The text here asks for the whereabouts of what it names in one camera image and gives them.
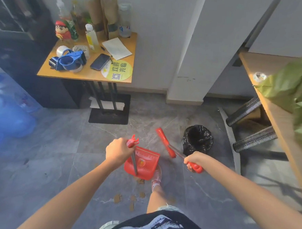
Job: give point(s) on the person's right hand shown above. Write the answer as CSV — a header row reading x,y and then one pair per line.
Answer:
x,y
198,159

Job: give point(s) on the person's left hand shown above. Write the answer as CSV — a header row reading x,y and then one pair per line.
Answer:
x,y
117,152

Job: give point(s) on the person's right fingers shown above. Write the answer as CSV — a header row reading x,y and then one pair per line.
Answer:
x,y
188,165

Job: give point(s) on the person's left fingers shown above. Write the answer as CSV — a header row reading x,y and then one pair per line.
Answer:
x,y
129,151

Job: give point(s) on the person's right forearm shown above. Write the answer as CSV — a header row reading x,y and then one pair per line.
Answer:
x,y
251,197

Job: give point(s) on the person's left forearm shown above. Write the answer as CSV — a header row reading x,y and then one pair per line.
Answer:
x,y
70,203

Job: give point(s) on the black bagged trash bin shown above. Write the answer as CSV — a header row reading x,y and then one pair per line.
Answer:
x,y
197,139

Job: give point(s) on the brown paper scrap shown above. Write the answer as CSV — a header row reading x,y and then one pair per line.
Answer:
x,y
117,198
142,194
140,181
131,207

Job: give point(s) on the pink white shoe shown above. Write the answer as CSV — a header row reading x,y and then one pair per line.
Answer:
x,y
157,176

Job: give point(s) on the person's leg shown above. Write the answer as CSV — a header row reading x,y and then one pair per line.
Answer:
x,y
156,200

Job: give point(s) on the white paper under table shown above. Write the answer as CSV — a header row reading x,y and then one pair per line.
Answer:
x,y
106,104

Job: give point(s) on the black printed shirt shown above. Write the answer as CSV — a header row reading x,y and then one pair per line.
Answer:
x,y
158,227

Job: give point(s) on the grey textured roll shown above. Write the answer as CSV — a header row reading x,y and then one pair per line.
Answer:
x,y
255,139
244,111

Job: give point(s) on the yellow round sticker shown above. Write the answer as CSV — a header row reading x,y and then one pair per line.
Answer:
x,y
120,71

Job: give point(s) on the small wooden side table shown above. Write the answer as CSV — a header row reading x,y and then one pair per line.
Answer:
x,y
92,74

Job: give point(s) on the black smartphone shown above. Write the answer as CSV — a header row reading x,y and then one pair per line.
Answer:
x,y
100,62

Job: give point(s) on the white paper sheet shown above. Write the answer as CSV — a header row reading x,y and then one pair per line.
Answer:
x,y
117,48

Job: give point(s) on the black pen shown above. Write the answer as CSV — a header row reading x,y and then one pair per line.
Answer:
x,y
105,50

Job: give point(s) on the long wooden table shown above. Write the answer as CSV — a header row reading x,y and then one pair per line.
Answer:
x,y
284,122

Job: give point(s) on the blue tape dispenser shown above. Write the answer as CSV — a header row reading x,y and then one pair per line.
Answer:
x,y
67,60

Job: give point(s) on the small clear tape roll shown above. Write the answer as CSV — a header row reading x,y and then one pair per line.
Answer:
x,y
259,76

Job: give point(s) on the small yellow liquid bottle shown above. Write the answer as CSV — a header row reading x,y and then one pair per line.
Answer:
x,y
91,38

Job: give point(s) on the large clear water bottle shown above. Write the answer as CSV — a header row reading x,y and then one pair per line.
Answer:
x,y
125,21

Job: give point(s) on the green plastic bag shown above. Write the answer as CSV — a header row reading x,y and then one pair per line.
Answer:
x,y
297,89

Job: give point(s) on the green label bottle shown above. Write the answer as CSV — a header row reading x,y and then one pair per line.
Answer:
x,y
74,29

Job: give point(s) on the black cabinet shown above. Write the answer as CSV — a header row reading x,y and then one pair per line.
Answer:
x,y
28,58

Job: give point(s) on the brown paper bag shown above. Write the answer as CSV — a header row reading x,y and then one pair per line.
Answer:
x,y
111,14
96,16

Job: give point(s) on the cartoon boy figure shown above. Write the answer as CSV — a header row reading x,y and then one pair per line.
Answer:
x,y
62,30

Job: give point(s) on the clear bottle green contents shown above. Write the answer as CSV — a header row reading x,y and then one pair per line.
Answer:
x,y
85,13

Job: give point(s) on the clear bottle white cap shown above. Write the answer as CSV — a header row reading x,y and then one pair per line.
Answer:
x,y
61,10

